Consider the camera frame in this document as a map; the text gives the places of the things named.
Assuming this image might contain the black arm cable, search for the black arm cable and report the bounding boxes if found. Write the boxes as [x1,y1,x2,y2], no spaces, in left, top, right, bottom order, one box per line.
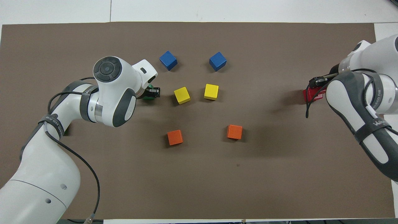
[306,69,378,119]
[44,76,101,224]

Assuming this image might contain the yellow wooden cube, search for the yellow wooden cube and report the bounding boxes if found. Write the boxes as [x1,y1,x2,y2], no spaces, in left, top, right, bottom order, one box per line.
[204,84,219,100]
[174,87,191,105]

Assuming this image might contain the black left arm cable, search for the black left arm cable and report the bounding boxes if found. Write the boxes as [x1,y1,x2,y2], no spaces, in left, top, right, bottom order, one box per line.
[44,76,101,224]

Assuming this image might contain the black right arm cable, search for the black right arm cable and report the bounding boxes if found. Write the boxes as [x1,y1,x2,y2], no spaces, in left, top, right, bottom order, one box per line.
[306,69,378,119]

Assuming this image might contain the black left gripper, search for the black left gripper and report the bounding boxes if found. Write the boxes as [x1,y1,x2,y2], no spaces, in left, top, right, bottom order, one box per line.
[144,87,161,99]

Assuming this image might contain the brown table mat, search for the brown table mat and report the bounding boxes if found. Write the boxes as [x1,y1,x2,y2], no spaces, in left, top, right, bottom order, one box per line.
[0,21,396,220]

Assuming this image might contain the orange wooden cube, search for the orange wooden cube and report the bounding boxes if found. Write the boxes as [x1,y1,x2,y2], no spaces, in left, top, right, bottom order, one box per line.
[227,124,243,140]
[167,130,183,146]

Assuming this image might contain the blue wooden cube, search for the blue wooden cube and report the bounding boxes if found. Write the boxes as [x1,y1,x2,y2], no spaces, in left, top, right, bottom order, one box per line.
[159,51,178,71]
[209,52,227,72]

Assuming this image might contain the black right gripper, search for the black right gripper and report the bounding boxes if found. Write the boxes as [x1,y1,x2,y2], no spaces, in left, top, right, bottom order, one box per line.
[309,73,339,89]

